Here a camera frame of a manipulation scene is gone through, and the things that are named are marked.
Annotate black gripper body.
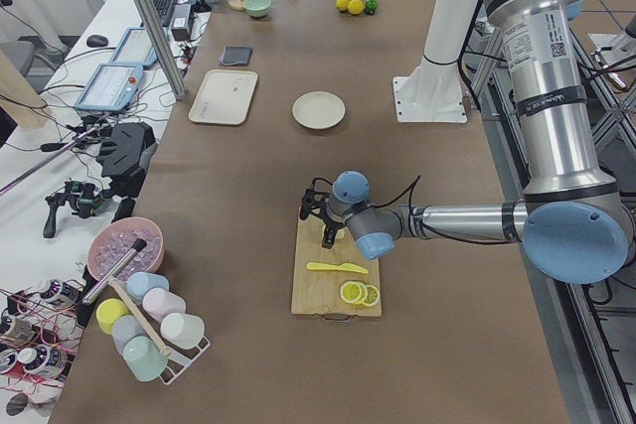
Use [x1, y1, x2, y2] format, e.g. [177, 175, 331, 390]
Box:
[299, 188, 345, 231]

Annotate cream round plate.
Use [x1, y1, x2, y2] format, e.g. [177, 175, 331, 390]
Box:
[292, 91, 346, 130]

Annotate white steamed bun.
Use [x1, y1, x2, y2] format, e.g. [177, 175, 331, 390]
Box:
[322, 225, 345, 240]

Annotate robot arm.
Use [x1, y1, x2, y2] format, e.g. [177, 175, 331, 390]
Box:
[299, 0, 635, 284]

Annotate cream rabbit tray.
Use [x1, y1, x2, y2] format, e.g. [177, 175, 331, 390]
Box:
[188, 70, 258, 126]

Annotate yellow plastic knife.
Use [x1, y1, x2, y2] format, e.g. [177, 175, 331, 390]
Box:
[306, 261, 369, 275]

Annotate wooden cutting board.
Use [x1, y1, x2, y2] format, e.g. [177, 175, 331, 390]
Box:
[291, 215, 383, 320]

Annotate lemon slices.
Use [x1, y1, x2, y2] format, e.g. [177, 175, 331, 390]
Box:
[339, 281, 381, 308]

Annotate grey folded cloth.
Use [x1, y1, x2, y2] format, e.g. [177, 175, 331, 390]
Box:
[220, 46, 252, 67]

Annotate pink plastic cup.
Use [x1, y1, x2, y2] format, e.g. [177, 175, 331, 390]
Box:
[142, 287, 186, 322]

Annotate white cup rack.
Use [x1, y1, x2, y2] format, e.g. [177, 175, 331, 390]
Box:
[159, 337, 212, 385]

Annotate blue plastic cup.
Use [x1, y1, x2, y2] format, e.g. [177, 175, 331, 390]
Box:
[126, 272, 170, 303]

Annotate lower yellow lemon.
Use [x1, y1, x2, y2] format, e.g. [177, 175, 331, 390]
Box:
[347, 0, 366, 16]

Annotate yellow lemon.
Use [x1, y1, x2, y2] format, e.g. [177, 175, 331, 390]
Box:
[336, 0, 351, 12]
[347, 0, 366, 16]

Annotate upper yellow lemon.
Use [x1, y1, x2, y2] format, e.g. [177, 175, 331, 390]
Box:
[336, 0, 351, 12]

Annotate green bowl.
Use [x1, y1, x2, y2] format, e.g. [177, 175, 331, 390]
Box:
[244, 0, 272, 19]

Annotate green lime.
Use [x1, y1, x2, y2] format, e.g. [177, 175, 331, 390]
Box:
[365, 0, 379, 15]

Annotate pink ice bowl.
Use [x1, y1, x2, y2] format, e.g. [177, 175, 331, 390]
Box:
[87, 216, 164, 282]

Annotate metal tongs black tip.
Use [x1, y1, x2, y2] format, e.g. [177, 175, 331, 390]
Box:
[81, 238, 147, 306]

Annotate mint plastic cup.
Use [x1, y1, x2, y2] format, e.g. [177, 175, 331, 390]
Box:
[122, 336, 168, 382]

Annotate grey-blue plastic cup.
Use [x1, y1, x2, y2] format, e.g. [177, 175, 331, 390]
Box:
[111, 315, 146, 355]

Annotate yellow-green plastic cup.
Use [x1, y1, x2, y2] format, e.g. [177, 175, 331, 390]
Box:
[95, 298, 130, 335]

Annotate blue teach pendant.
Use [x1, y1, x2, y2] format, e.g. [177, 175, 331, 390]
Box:
[110, 27, 158, 69]
[74, 63, 144, 112]

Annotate black keyboard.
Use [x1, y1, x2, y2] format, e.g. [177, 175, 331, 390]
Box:
[152, 0, 178, 27]

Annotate black computer mouse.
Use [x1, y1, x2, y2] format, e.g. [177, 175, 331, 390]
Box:
[85, 34, 109, 48]

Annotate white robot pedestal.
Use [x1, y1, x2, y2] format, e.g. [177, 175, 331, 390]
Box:
[393, 0, 479, 123]

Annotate aluminium frame post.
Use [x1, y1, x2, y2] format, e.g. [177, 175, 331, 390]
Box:
[133, 0, 186, 100]

